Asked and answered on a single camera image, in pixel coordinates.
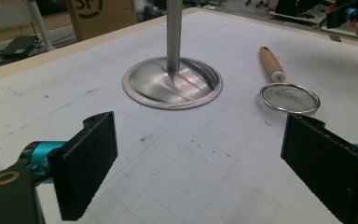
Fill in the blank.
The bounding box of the black equipment on platform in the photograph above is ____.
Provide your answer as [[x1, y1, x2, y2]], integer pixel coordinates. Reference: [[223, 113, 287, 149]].
[[268, 0, 328, 26]]

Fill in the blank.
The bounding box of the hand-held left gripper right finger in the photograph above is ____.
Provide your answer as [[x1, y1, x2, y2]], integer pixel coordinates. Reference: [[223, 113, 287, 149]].
[[280, 113, 358, 224]]

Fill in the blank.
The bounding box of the brown cardboard box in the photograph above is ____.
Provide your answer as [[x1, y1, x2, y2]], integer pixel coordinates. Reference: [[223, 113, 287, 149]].
[[64, 0, 138, 42]]

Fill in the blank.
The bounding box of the mesh strainer with wooden handle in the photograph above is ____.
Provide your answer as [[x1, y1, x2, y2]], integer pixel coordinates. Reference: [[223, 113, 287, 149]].
[[258, 46, 322, 117]]

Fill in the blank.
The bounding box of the white tube stand leg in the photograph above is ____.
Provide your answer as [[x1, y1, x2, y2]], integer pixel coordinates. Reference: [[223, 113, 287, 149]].
[[27, 0, 56, 52]]

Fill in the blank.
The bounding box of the black flat device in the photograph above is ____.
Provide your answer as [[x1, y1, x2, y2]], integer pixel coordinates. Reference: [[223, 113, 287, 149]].
[[0, 35, 40, 61]]

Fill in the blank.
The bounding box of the white grid mat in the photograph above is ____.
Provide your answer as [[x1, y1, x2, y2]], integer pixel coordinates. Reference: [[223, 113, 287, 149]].
[[0, 10, 358, 224]]

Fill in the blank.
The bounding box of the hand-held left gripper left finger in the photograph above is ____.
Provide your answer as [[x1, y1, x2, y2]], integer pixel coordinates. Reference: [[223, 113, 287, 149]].
[[47, 110, 119, 222]]

